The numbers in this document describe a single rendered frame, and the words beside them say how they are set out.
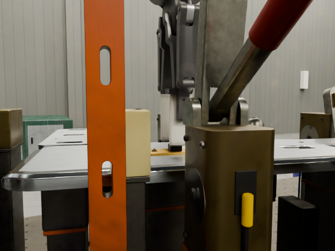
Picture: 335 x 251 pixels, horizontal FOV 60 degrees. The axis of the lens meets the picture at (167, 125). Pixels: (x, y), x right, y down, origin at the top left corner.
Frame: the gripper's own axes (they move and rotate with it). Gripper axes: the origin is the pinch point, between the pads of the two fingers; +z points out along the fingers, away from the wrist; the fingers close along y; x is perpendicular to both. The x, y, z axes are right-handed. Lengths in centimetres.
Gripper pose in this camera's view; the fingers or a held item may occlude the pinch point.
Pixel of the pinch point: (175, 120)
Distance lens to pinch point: 41.1
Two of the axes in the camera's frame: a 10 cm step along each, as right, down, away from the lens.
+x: -9.7, 0.2, -2.4
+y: -2.4, -0.8, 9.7
